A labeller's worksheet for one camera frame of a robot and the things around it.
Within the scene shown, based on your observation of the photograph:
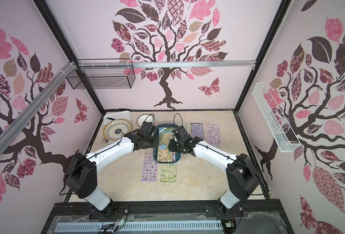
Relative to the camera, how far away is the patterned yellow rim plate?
1052 millimetres

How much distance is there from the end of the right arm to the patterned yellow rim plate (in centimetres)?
50

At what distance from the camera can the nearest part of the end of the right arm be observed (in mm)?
614
